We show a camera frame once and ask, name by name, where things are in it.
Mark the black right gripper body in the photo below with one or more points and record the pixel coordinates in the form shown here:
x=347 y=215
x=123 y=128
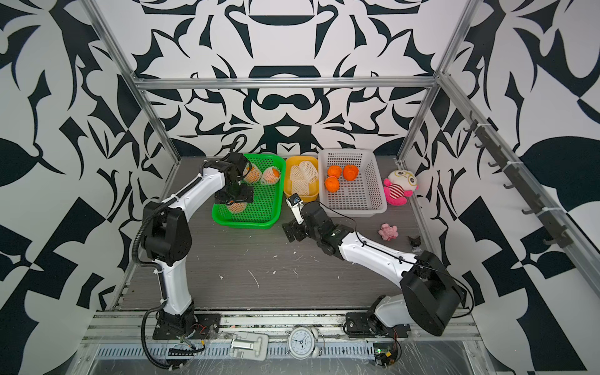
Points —
x=305 y=230

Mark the pink white plush doll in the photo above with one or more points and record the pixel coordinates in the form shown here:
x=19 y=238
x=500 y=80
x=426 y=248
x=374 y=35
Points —
x=399 y=186

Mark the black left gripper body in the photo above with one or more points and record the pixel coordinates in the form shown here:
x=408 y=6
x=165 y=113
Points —
x=241 y=194

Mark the small pink pig toy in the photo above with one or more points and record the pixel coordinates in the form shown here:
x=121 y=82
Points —
x=388 y=232

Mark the green plastic basket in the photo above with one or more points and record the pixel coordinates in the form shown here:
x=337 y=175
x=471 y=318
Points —
x=265 y=209

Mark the netted orange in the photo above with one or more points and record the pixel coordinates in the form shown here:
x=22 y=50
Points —
x=252 y=174
x=270 y=176
x=237 y=207
x=332 y=184
x=350 y=172

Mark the orange being unwrapped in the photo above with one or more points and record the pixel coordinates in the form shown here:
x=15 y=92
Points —
x=334 y=171

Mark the black hook rail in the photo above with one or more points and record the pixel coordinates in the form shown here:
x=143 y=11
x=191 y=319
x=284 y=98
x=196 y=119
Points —
x=522 y=180

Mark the white analog clock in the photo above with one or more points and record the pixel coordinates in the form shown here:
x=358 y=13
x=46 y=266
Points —
x=302 y=343

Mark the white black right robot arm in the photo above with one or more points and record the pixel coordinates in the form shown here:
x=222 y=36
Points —
x=429 y=295

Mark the white foam net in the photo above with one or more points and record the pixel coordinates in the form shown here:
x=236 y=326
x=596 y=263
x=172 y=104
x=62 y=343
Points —
x=309 y=172
x=300 y=188
x=296 y=174

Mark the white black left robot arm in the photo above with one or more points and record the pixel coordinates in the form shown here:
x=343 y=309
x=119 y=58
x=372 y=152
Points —
x=164 y=241

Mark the white rectangular device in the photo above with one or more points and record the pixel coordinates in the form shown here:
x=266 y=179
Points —
x=245 y=345

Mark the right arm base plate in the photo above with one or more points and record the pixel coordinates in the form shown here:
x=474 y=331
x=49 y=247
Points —
x=366 y=325

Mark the small black figurine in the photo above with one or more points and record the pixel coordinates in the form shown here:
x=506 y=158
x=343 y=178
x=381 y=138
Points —
x=415 y=242

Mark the white perforated plastic basket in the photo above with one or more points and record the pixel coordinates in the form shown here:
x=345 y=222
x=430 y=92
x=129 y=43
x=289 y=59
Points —
x=363 y=197

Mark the small circuit board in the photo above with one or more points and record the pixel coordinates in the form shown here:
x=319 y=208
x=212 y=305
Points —
x=385 y=354

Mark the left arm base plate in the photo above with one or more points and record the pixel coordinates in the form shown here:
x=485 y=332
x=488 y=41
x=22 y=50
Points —
x=197 y=326

